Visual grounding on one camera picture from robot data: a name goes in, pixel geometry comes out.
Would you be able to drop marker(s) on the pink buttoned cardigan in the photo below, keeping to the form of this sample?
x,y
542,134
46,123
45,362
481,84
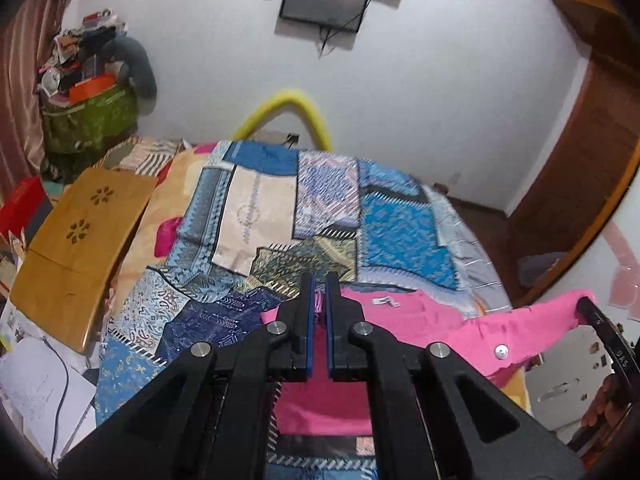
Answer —
x,y
425,320

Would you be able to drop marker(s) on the orange box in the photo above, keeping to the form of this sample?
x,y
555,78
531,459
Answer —
x,y
92,87

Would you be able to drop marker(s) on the person's right hand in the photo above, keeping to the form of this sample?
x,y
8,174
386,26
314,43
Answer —
x,y
602,402

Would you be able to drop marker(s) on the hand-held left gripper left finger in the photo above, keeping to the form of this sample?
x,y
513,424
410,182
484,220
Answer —
x,y
310,325

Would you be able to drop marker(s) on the white papers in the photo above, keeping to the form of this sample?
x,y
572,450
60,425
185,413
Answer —
x,y
35,395

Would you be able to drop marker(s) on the green storage box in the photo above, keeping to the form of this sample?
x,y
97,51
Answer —
x,y
90,125

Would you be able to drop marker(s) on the small black wall monitor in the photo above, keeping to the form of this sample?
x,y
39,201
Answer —
x,y
325,0

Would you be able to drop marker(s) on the grey quilted bed sheet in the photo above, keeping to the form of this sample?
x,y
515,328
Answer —
x,y
480,260

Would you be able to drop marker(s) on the wooden lap table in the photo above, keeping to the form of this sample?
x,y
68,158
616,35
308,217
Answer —
x,y
75,250

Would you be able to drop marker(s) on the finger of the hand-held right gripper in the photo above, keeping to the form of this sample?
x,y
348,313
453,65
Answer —
x,y
597,317

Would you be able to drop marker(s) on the yellow foam tube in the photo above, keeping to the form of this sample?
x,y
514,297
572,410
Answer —
x,y
300,105

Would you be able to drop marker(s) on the patchwork printed blanket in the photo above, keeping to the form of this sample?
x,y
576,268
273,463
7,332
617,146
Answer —
x,y
260,210

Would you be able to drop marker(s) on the striped red curtain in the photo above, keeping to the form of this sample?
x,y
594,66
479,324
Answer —
x,y
25,85

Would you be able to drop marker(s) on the peach floral quilt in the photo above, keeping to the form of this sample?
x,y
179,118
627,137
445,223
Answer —
x,y
150,240

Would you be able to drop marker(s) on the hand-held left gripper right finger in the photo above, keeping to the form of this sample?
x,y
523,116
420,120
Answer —
x,y
331,325

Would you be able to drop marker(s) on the pile of household clutter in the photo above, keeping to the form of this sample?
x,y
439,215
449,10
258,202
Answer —
x,y
75,45

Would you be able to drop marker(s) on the wooden wardrobe door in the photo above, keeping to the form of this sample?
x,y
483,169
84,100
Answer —
x,y
585,5

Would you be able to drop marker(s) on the red box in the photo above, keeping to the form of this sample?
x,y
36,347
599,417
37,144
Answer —
x,y
22,205

